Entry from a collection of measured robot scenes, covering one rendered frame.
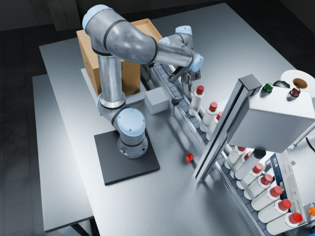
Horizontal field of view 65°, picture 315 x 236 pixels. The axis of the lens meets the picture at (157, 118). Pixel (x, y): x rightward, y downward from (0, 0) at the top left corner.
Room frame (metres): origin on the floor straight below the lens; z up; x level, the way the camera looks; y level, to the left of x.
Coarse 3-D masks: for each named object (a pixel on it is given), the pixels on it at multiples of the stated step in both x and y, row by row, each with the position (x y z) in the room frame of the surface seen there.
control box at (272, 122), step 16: (256, 96) 0.43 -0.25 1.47; (272, 96) 0.44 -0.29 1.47; (288, 96) 0.44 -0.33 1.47; (304, 96) 0.45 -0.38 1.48; (240, 112) 0.42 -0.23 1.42; (256, 112) 0.39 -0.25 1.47; (272, 112) 0.38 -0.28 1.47; (288, 112) 0.39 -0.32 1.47; (304, 112) 0.39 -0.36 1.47; (240, 128) 0.39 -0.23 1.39; (256, 128) 0.38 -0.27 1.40; (272, 128) 0.38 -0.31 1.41; (288, 128) 0.38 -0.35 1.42; (304, 128) 0.38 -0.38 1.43; (240, 144) 0.38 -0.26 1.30; (256, 144) 0.38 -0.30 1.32; (272, 144) 0.38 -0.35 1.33; (288, 144) 0.37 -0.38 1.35
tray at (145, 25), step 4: (140, 20) 1.58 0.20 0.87; (144, 20) 1.60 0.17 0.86; (148, 20) 1.61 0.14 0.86; (136, 24) 1.57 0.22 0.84; (140, 24) 1.58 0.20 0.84; (144, 24) 1.59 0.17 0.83; (148, 24) 1.60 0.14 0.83; (152, 24) 1.55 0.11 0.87; (140, 28) 1.54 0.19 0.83; (144, 28) 1.55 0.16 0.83; (148, 28) 1.55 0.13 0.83; (152, 28) 1.54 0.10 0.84; (144, 32) 1.50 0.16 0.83; (148, 32) 1.50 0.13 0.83; (152, 32) 1.51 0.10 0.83; (156, 32) 1.49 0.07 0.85; (152, 36) 1.47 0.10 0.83; (156, 36) 1.47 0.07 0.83; (160, 36) 1.43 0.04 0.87; (156, 40) 1.42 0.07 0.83
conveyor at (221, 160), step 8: (160, 72) 1.08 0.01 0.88; (176, 88) 0.96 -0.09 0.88; (184, 104) 0.85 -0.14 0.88; (200, 112) 0.80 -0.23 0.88; (192, 120) 0.75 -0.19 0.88; (224, 152) 0.58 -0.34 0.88; (224, 160) 0.53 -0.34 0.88; (224, 168) 0.49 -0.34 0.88; (232, 184) 0.42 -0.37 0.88; (240, 192) 0.38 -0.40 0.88; (248, 200) 0.35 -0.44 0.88; (248, 208) 0.32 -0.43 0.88; (256, 216) 0.29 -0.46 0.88; (264, 224) 0.26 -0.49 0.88; (264, 232) 0.23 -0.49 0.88
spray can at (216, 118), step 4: (220, 112) 0.66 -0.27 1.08; (216, 116) 0.67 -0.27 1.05; (220, 116) 0.64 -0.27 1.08; (212, 120) 0.66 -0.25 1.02; (216, 120) 0.64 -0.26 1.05; (212, 124) 0.65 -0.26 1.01; (216, 124) 0.63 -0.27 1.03; (212, 128) 0.64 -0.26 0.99; (212, 132) 0.63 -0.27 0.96; (208, 136) 0.64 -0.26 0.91
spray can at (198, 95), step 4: (200, 88) 0.79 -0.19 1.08; (196, 92) 0.79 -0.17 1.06; (200, 92) 0.78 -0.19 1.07; (196, 96) 0.78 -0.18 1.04; (200, 96) 0.78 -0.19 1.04; (192, 100) 0.79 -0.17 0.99; (196, 100) 0.77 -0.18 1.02; (200, 100) 0.78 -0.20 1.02; (192, 104) 0.78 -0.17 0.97; (196, 104) 0.77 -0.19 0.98; (200, 104) 0.78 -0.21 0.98; (196, 108) 0.77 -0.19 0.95; (188, 112) 0.79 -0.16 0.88; (192, 112) 0.77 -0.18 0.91; (192, 116) 0.77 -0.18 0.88
